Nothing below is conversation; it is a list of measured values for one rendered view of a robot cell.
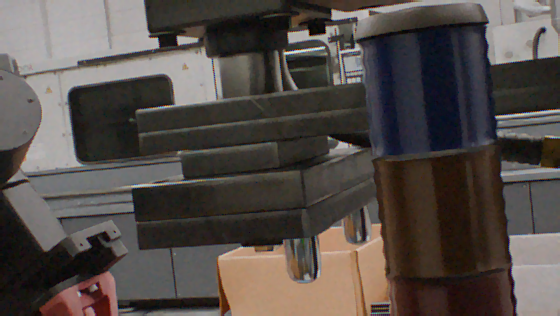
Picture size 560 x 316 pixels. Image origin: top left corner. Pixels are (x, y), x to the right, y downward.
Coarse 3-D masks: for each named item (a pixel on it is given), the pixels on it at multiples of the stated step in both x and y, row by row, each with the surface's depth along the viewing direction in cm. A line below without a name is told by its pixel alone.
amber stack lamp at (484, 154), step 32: (384, 160) 27; (416, 160) 26; (448, 160) 26; (480, 160) 26; (384, 192) 27; (416, 192) 26; (448, 192) 26; (480, 192) 26; (384, 224) 27; (416, 224) 26; (448, 224) 26; (480, 224) 26; (384, 256) 27; (416, 256) 26; (448, 256) 26; (480, 256) 26
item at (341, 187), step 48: (240, 48) 53; (240, 96) 54; (288, 96) 51; (336, 96) 50; (528, 96) 47; (144, 144) 54; (192, 144) 53; (240, 144) 52; (288, 144) 52; (144, 192) 50; (192, 192) 49; (240, 192) 49; (288, 192) 48; (336, 192) 53; (144, 240) 51; (192, 240) 50; (240, 240) 49; (288, 240) 50
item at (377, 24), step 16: (384, 16) 26; (400, 16) 26; (416, 16) 25; (432, 16) 25; (448, 16) 25; (464, 16) 26; (480, 16) 26; (368, 32) 26; (384, 32) 26; (400, 32) 26
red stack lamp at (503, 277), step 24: (408, 288) 26; (432, 288) 26; (456, 288) 26; (480, 288) 26; (504, 288) 26; (408, 312) 27; (432, 312) 26; (456, 312) 26; (480, 312) 26; (504, 312) 26
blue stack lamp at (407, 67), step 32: (416, 32) 25; (448, 32) 25; (480, 32) 26; (384, 64) 26; (416, 64) 26; (448, 64) 25; (480, 64) 26; (384, 96) 26; (416, 96) 26; (448, 96) 26; (480, 96) 26; (384, 128) 26; (416, 128) 26; (448, 128) 26; (480, 128) 26
